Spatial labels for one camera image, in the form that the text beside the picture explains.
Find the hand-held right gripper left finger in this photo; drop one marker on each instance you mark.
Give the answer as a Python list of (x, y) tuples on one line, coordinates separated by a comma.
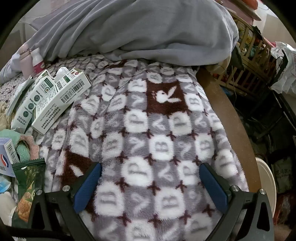
[(89, 185)]

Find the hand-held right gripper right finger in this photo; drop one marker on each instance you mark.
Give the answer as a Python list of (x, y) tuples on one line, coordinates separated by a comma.
[(212, 185)]

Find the cream plastic bin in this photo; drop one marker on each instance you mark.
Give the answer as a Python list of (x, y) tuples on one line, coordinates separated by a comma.
[(266, 180)]

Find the blue white packet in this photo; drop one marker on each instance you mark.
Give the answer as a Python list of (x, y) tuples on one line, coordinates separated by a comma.
[(4, 186)]

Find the blue white medicine box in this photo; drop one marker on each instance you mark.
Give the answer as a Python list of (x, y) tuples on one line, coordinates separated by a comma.
[(8, 160)]

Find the white box green emblems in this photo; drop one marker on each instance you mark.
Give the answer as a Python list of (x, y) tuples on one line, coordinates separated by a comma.
[(30, 104)]

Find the green snack bag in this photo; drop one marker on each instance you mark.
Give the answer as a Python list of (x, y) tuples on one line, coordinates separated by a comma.
[(27, 180)]

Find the printed fleece blanket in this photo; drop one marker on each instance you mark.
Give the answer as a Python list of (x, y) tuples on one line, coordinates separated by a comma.
[(138, 143)]

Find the green shopping bag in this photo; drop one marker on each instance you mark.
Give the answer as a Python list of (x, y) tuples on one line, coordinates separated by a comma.
[(283, 173)]

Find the red plastic bag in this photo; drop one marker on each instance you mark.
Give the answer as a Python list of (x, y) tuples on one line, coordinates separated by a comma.
[(285, 208)]

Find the green pink knitted cloth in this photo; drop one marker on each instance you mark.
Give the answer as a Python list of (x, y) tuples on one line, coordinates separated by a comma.
[(22, 143)]

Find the white box with barcode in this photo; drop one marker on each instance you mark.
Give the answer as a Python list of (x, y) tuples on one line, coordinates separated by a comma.
[(67, 97)]

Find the white flat packet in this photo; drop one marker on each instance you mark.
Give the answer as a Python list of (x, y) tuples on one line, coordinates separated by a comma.
[(18, 97)]

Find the white bottle pink label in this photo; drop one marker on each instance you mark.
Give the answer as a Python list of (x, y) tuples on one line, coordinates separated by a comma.
[(38, 61)]

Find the wooden crib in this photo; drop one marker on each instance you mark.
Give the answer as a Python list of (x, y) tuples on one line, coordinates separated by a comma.
[(249, 53)]

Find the grey duvet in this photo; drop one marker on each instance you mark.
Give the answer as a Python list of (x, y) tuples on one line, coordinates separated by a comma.
[(138, 30)]

